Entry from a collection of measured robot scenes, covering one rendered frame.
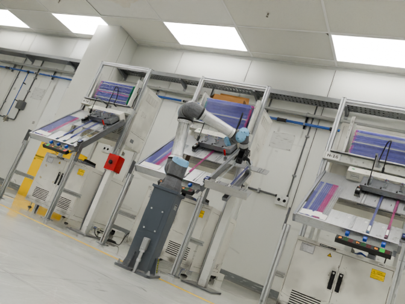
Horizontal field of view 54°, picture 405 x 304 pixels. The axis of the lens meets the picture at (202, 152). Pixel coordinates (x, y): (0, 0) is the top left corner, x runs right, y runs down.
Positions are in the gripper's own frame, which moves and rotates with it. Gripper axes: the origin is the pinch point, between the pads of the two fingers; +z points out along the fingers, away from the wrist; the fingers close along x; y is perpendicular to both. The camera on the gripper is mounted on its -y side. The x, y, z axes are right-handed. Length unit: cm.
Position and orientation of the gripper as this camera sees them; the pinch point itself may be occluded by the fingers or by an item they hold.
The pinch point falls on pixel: (241, 167)
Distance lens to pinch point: 318.4
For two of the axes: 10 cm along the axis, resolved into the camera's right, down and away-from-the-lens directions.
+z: 0.4, 7.9, 6.1
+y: 4.8, -5.5, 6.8
